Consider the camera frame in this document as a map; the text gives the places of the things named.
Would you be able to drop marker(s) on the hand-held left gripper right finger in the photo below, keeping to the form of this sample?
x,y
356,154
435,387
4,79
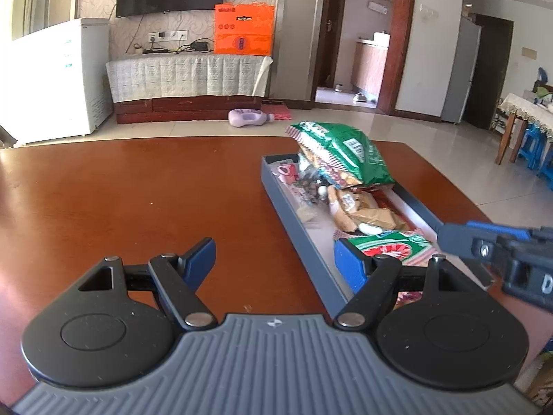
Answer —
x,y
350,264

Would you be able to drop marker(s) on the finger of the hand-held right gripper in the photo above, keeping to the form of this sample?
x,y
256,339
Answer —
x,y
458,240
497,227

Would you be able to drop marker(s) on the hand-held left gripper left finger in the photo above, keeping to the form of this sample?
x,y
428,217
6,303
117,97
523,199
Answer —
x,y
201,256

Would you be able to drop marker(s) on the small green checkered snack bag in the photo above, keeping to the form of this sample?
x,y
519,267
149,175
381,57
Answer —
x,y
389,246

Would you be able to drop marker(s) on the tan printed snack packet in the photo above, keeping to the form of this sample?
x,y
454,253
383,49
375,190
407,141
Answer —
x,y
380,218

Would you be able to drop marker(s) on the brown pastry packet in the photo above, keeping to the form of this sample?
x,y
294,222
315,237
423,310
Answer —
x,y
343,207

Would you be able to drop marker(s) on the blue-grey cardboard box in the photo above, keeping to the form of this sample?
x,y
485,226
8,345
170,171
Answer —
x,y
298,224

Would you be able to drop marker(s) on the clear packet of green beans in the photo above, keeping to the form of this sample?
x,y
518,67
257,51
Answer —
x,y
311,190

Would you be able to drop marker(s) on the pink candy packet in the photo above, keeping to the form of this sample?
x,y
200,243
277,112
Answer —
x,y
287,173

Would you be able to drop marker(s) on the large green snack bag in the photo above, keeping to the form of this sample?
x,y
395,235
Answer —
x,y
345,151

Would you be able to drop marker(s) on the blue plastic stool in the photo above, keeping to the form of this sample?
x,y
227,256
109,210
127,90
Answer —
x,y
533,147

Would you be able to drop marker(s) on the lace tablecloth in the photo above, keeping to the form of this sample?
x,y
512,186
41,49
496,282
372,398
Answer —
x,y
525,110

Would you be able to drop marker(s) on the purple plastic bottle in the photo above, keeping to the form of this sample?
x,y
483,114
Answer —
x,y
248,118

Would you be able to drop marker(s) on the dark wooden tv cabinet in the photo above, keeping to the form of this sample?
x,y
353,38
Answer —
x,y
185,110

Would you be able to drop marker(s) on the grey refrigerator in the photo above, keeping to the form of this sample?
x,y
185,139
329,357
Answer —
x,y
460,73

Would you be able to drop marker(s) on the red floor mat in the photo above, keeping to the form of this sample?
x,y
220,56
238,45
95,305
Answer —
x,y
278,112

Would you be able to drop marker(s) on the pale patterned cabinet cloth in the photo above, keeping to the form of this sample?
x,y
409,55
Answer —
x,y
185,75

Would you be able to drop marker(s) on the wooden washroom cabinet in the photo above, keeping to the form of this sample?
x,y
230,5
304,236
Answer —
x,y
369,67

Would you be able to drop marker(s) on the small black router box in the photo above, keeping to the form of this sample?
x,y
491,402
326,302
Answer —
x,y
201,46

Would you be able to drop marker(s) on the white chest freezer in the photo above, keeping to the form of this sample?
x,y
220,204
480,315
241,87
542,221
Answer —
x,y
56,78

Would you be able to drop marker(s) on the orange gift box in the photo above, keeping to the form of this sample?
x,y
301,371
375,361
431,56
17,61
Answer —
x,y
244,30

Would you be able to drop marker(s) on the white wall socket strip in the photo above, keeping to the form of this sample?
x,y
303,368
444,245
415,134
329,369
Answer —
x,y
168,35

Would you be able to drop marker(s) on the white wall rack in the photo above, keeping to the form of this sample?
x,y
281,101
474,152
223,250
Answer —
x,y
379,7

